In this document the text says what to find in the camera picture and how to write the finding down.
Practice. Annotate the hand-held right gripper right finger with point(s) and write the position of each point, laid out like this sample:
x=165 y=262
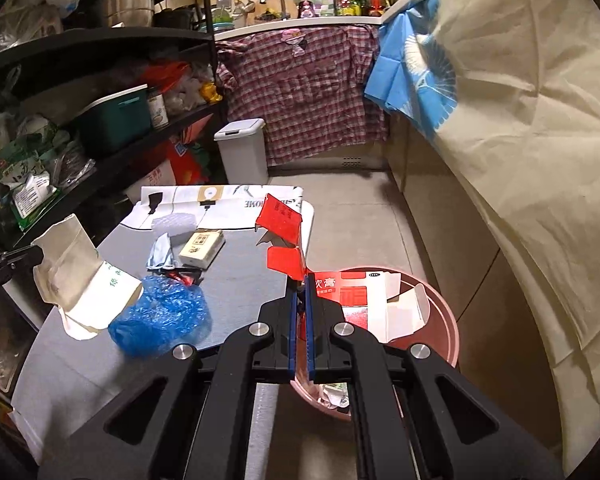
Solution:
x=309 y=340

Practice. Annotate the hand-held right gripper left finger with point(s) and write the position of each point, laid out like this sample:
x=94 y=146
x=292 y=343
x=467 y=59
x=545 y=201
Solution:
x=293 y=340

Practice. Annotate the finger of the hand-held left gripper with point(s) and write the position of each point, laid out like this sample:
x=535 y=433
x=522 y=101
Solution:
x=15 y=257

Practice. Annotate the printed snack packet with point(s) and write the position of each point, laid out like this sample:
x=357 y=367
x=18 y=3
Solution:
x=335 y=394

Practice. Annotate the red white carton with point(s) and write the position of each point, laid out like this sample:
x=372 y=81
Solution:
x=360 y=305

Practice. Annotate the cream paper bag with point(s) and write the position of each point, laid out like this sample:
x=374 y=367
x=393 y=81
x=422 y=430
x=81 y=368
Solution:
x=90 y=300

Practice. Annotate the torn red carton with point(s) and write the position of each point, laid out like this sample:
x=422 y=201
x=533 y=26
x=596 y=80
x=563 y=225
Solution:
x=280 y=220

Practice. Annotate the red foil wrapper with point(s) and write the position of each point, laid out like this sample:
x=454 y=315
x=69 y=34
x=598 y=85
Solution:
x=180 y=275

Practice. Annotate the blue plastic bag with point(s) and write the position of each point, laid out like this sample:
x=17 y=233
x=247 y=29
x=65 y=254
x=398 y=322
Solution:
x=165 y=315

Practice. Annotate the beige cardboard box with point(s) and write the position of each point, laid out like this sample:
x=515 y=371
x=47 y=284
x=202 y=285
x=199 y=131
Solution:
x=200 y=247

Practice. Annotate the pink plastic basin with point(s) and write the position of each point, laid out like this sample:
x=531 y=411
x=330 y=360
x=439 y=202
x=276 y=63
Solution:
x=440 y=320

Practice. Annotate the blue face mask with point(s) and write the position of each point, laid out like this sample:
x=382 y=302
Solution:
x=162 y=255

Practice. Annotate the clear bubble wrap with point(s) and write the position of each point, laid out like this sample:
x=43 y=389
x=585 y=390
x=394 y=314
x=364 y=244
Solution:
x=172 y=223

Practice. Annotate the green white food packet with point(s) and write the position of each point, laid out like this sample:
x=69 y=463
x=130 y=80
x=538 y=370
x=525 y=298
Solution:
x=30 y=195

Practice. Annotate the green storage box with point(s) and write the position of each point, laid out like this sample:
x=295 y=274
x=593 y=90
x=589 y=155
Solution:
x=115 y=120

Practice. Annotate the red printed shopping bag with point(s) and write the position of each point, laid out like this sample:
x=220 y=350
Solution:
x=175 y=160

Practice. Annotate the white lidded bin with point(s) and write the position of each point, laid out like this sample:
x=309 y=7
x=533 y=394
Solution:
x=240 y=155

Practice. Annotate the white label jar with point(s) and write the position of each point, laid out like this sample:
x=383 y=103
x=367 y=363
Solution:
x=157 y=110

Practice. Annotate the black shelf rack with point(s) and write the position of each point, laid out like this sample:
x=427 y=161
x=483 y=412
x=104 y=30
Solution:
x=80 y=45

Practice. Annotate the red plastic bag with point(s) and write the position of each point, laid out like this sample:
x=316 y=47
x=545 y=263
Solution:
x=162 y=75

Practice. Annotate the red plaid shirt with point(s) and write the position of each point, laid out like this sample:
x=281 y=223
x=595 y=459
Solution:
x=305 y=90

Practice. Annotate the yellow toy figure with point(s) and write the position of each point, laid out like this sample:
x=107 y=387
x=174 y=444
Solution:
x=210 y=92

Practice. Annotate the cream and blue printed sheet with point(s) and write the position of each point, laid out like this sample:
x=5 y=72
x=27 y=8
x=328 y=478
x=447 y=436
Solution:
x=520 y=135

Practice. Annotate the small purple doll figure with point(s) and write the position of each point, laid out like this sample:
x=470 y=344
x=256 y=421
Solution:
x=306 y=9

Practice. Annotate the metal kitchen faucet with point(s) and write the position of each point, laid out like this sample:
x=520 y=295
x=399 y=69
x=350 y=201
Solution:
x=283 y=5

